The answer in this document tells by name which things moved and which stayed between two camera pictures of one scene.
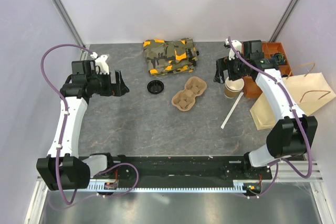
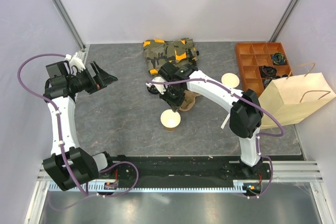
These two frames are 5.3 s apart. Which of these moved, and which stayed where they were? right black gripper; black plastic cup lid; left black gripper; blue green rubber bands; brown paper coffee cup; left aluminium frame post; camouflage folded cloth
Moved: brown paper coffee cup; right black gripper; left black gripper
Stayed: camouflage folded cloth; blue green rubber bands; black plastic cup lid; left aluminium frame post
